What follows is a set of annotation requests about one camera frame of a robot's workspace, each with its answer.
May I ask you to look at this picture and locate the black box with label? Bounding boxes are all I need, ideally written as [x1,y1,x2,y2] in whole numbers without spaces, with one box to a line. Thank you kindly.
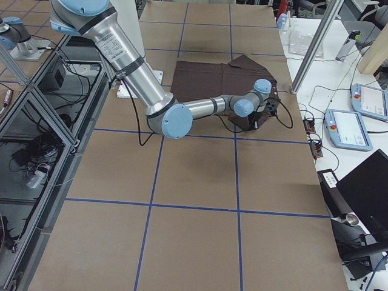
[317,169,352,218]

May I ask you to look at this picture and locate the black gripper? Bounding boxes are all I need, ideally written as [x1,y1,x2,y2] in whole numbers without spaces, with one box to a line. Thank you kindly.
[249,97,279,130]

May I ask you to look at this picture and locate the brown paper table cover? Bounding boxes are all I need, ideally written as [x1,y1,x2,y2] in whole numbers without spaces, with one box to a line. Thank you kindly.
[29,2,347,290]

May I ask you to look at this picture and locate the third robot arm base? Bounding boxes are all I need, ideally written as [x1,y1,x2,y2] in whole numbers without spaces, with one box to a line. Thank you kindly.
[1,16,44,61]

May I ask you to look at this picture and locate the near teach pendant tablet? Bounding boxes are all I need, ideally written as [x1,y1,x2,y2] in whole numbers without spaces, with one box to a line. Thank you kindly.
[324,109,373,152]

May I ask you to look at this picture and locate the orange black terminal block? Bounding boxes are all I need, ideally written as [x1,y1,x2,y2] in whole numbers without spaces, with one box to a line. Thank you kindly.
[303,118,316,134]

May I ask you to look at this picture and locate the wooden board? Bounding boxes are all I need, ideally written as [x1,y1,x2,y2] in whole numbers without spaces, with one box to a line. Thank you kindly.
[358,24,387,75]

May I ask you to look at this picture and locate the clear plastic sheet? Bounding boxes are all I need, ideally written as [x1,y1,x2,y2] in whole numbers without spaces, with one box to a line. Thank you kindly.
[286,28,315,56]

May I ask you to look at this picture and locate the teach pendant tablet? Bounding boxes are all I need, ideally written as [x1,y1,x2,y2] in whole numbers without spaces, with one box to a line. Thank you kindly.
[350,84,387,121]
[324,109,373,152]

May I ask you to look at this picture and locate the aluminium frame post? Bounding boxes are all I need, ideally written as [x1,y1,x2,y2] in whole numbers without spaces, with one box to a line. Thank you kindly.
[290,0,344,95]

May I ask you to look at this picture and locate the red cylinder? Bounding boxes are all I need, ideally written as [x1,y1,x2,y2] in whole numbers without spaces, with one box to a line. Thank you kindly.
[278,0,289,15]

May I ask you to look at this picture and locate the silver handheld device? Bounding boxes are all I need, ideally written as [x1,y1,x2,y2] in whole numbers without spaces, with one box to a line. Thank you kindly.
[335,30,361,62]

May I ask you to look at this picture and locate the black power adapter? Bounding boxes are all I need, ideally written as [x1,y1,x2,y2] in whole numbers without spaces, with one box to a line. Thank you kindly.
[38,64,65,90]

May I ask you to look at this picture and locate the dark brown t-shirt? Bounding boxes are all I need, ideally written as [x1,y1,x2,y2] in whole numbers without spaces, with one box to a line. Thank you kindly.
[170,56,278,131]

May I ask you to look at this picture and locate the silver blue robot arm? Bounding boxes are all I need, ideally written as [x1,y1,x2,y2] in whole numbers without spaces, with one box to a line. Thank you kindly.
[50,1,280,139]

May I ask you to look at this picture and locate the metal cylinder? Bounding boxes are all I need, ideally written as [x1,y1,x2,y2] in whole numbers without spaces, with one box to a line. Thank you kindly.
[338,212,360,227]

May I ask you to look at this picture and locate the far teach pendant tablet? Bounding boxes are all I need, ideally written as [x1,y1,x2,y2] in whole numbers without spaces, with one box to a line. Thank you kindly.
[350,84,387,121]

